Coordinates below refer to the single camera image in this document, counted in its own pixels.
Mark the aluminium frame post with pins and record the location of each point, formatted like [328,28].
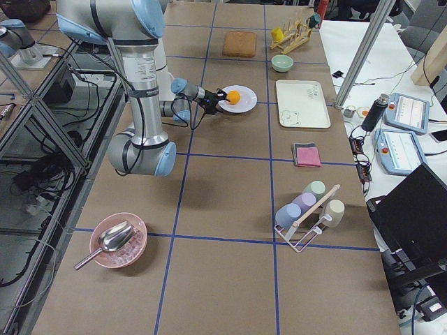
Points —
[368,40]

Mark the purple cup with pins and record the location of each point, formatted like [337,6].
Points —
[305,201]

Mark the yellow mug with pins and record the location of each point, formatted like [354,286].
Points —
[277,35]

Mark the orange fruit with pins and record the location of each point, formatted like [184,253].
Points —
[233,97]

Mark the green cup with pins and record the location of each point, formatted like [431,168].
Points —
[317,188]

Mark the wooden mug rack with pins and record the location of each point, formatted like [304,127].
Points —
[296,34]

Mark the blue cup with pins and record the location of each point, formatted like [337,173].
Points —
[287,215]

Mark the dark green mug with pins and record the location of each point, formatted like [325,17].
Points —
[313,20]

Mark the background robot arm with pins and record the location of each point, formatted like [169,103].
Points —
[16,39]

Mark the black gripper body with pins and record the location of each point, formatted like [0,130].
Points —
[209,96]

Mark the beige cup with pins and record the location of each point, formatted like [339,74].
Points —
[335,209]

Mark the upper teach pendant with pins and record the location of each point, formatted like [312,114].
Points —
[407,113]

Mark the pink cloth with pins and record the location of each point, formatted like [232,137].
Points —
[308,157]

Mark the white wire cup rack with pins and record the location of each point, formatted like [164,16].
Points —
[309,226]

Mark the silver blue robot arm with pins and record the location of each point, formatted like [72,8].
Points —
[134,28]
[184,94]

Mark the black laptop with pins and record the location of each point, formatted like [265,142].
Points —
[412,217]

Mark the teach pendant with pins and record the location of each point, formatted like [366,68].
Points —
[407,113]
[399,152]

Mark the pink bowl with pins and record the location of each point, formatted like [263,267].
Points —
[131,251]

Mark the lower teach pendant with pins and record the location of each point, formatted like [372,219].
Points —
[399,152]

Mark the cream bear tray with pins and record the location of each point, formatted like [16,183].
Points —
[301,104]

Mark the mint green bowl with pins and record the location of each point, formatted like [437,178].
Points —
[282,63]

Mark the metal scoop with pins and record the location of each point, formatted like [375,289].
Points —
[110,240]

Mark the small metal tin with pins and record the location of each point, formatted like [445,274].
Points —
[349,111]

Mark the white round plate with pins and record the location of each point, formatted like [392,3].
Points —
[247,101]

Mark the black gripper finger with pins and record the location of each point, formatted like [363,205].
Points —
[222,95]

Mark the black bottle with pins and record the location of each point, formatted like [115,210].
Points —
[375,113]

